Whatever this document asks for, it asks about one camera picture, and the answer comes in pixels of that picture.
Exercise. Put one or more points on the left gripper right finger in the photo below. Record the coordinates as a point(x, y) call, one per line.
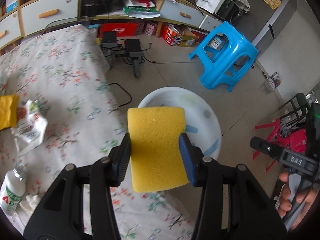
point(192, 160)

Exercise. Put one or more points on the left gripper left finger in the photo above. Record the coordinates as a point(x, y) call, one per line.
point(120, 156)

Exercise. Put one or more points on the yellow sponge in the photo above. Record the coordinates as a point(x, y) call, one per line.
point(156, 163)

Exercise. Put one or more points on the white floral wrapper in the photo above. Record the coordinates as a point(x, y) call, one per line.
point(30, 129)

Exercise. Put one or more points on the yellow snack bag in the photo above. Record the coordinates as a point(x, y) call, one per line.
point(8, 108)

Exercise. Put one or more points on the right hand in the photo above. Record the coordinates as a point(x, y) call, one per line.
point(295, 199)

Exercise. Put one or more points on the red plastic chair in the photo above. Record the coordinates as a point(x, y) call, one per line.
point(281, 136)

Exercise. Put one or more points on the floral tablecloth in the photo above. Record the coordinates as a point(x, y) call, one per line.
point(63, 73)

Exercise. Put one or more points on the blue plastic stool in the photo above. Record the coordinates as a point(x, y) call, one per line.
point(226, 56)

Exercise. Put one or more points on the black device on floor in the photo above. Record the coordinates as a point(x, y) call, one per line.
point(133, 54)

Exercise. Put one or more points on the white green AD bottle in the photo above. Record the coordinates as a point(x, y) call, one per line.
point(13, 189)

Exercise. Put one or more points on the colourful snack carton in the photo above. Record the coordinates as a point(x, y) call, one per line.
point(179, 36)

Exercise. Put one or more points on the red cardboard box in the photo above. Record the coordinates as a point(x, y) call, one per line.
point(122, 29)

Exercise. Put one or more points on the black microwave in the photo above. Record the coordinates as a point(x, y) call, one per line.
point(229, 11)

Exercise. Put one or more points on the grey refrigerator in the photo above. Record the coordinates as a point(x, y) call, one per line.
point(262, 24)

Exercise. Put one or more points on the white wooden cabinet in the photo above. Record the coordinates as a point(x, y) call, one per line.
point(22, 18)

